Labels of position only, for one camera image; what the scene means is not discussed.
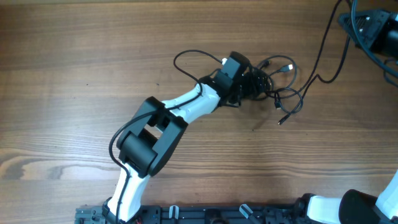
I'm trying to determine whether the left camera black cable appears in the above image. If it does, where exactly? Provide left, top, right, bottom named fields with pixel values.
left=108, top=49, right=224, bottom=224

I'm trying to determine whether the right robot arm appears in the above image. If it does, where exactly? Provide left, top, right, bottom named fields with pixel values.
left=287, top=5, right=397, bottom=223

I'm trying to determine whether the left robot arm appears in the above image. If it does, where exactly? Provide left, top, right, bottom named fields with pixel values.
left=102, top=52, right=272, bottom=223

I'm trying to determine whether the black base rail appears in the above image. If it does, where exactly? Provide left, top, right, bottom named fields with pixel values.
left=75, top=203, right=308, bottom=224

